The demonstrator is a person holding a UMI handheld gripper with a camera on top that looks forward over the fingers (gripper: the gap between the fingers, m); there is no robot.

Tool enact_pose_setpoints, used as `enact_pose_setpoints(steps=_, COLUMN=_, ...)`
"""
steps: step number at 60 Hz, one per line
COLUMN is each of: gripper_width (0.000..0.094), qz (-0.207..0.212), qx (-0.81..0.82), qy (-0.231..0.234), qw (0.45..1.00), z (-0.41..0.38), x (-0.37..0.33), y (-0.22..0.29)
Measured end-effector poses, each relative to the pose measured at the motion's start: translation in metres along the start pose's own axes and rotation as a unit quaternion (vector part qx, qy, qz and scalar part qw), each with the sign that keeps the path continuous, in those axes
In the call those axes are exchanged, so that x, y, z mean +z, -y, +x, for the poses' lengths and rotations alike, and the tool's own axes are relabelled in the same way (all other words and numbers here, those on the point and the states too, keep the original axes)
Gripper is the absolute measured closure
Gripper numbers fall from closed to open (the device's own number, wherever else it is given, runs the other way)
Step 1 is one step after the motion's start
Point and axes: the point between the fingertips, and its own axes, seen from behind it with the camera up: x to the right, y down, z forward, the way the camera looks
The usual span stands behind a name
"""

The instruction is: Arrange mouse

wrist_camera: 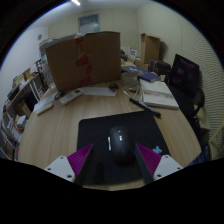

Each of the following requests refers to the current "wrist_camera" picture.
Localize white open book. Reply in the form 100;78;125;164
139;78;180;110

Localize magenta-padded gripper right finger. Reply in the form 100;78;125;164
133;143;185;186

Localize blue book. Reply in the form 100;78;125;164
137;71;162;84

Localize wide white remote control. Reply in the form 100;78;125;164
59;88;84;107

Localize wooden side desk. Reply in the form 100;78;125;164
6;74;44;114

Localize large brown cardboard box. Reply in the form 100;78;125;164
44;30;122;93

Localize black mouse pad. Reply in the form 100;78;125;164
76;110;171;187

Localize clear plastic jar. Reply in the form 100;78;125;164
41;63;56;90

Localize black eyeglasses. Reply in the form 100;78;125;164
54;90;67;101

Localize door with frosted window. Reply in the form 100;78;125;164
77;13;101;34

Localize black computer mouse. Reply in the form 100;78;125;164
107;125;136;164

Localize open tall cardboard box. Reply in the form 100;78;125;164
139;32;161;65

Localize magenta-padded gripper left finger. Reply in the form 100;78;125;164
43;143;95;187

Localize shelf unit with books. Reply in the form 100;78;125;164
0;109;28;161

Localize printed white paper sheet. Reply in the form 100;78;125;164
33;91;59;113

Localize black marker pen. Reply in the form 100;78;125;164
128;97;162;118

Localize plain white paper sheet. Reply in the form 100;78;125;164
80;85;118;98

